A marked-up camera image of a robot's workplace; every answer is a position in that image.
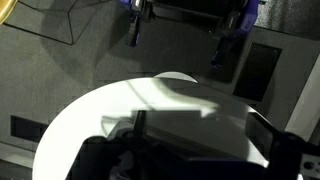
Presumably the clear acrylic box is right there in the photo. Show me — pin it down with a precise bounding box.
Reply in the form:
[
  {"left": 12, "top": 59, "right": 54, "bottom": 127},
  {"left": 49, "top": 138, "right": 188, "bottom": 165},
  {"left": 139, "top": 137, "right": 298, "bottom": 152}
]
[{"left": 3, "top": 0, "right": 113, "bottom": 46}]

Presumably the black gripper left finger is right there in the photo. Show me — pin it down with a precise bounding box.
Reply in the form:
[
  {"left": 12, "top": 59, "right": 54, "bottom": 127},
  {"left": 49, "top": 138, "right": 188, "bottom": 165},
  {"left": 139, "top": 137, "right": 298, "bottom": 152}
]
[{"left": 65, "top": 109, "right": 189, "bottom": 180}]

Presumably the gold rounded object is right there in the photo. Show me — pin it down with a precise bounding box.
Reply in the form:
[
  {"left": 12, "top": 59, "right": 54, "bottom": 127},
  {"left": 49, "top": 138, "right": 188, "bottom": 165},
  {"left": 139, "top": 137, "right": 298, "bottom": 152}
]
[{"left": 0, "top": 0, "right": 18, "bottom": 25}]

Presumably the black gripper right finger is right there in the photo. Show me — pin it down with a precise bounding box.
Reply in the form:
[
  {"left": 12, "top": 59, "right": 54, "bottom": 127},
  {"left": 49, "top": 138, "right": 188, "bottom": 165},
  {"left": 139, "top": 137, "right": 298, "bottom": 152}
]
[{"left": 245, "top": 112, "right": 320, "bottom": 180}]

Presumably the large dark rectangular panel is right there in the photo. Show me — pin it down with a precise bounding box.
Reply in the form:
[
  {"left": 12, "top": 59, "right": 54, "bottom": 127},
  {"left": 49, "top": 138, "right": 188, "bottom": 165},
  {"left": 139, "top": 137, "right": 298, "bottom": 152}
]
[{"left": 232, "top": 41, "right": 283, "bottom": 103}]

